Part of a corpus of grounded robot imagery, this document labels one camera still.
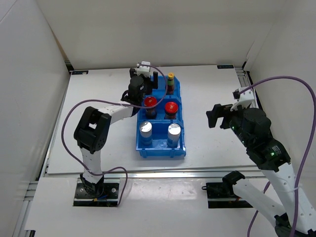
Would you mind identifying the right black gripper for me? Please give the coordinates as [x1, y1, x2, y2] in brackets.
[205, 102, 252, 147]

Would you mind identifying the yellow-cap sauce bottle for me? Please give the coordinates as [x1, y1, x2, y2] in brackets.
[166, 73, 175, 95]

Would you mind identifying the red-lid sauce jar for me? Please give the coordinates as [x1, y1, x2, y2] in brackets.
[144, 96, 157, 119]
[164, 101, 179, 120]

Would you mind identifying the silver-top shaker can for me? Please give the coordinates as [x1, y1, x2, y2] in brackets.
[167, 123, 181, 148]
[139, 121, 153, 145]

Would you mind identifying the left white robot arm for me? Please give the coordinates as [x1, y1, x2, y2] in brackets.
[74, 68, 158, 198]

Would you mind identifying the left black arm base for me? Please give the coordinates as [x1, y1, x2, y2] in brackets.
[73, 174, 120, 207]

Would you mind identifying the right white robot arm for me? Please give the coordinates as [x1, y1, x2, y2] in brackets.
[206, 104, 316, 237]

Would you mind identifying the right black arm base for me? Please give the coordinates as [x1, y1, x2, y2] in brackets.
[201, 171, 252, 209]

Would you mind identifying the right black corner label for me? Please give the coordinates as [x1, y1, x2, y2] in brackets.
[217, 65, 234, 69]

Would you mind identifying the black corner label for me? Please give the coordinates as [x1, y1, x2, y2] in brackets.
[71, 70, 89, 75]
[217, 65, 234, 69]

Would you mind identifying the blue three-compartment plastic bin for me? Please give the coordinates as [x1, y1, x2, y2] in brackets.
[136, 76, 186, 158]

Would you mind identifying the left black corner label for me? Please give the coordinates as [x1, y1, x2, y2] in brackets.
[71, 70, 89, 75]

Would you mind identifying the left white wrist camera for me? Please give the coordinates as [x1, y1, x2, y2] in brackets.
[135, 61, 151, 78]

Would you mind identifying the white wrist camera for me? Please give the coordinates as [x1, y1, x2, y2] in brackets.
[230, 87, 255, 112]
[135, 61, 151, 78]

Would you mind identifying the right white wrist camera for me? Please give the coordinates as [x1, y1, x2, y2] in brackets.
[230, 87, 255, 112]

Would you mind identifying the right aluminium side rail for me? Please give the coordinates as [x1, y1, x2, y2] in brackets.
[235, 67, 259, 108]

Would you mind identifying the aluminium side rail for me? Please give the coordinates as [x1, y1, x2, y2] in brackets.
[12, 73, 70, 237]
[235, 67, 259, 108]

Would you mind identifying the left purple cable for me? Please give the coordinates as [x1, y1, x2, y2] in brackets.
[61, 64, 165, 207]

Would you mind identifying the purple cable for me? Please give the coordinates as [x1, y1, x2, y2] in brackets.
[61, 64, 165, 207]
[239, 76, 316, 237]

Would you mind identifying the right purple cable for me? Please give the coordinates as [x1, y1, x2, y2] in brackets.
[239, 76, 316, 237]

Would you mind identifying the aluminium front rail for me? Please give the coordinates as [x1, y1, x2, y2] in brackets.
[38, 165, 265, 179]

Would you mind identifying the left aluminium side rail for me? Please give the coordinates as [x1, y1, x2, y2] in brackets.
[12, 73, 70, 237]

